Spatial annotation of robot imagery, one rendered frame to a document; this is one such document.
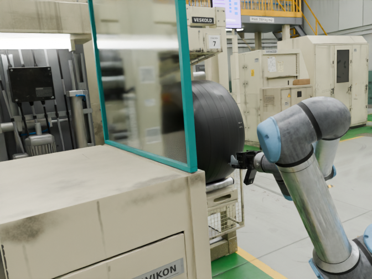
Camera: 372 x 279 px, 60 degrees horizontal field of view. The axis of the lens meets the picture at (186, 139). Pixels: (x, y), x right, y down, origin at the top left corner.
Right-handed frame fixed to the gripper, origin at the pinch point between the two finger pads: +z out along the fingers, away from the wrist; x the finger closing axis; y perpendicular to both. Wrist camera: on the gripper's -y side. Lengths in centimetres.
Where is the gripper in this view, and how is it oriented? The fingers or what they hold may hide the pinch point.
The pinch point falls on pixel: (231, 164)
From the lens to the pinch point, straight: 164.1
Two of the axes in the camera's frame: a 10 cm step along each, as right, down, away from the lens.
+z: -5.3, 0.2, 8.5
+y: -1.4, -9.9, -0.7
